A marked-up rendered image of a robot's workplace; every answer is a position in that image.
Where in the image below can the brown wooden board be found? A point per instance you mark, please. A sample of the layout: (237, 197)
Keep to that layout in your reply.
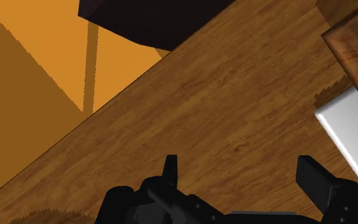
(357, 52)

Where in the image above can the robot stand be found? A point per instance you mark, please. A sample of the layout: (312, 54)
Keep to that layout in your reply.
(154, 21)

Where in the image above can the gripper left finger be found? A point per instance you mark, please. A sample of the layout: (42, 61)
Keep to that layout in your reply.
(166, 198)

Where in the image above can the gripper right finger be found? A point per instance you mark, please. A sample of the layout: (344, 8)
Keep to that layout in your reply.
(327, 186)

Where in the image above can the white flat box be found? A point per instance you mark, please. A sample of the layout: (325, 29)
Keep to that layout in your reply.
(352, 133)

